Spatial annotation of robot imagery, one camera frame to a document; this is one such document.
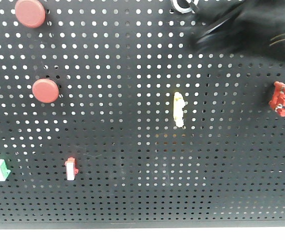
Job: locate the black blurred gripper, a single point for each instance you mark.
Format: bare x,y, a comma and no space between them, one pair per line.
254,27

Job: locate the lower red round button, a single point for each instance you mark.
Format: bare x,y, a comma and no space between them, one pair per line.
45,90

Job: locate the red round button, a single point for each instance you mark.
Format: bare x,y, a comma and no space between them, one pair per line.
30,13
45,90

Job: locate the upper red round button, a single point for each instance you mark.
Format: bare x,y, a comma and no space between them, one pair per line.
30,13

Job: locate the black perforated pegboard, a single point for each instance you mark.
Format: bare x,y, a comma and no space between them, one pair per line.
117,65

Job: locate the red triple switch block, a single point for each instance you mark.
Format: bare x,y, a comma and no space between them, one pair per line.
277,102

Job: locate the cream toggle switch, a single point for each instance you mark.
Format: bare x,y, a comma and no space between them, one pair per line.
178,109

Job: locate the red white rocker switch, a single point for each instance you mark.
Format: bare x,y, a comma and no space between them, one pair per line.
71,170

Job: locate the green white rocker switch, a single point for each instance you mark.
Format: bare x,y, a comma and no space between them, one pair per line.
4,171

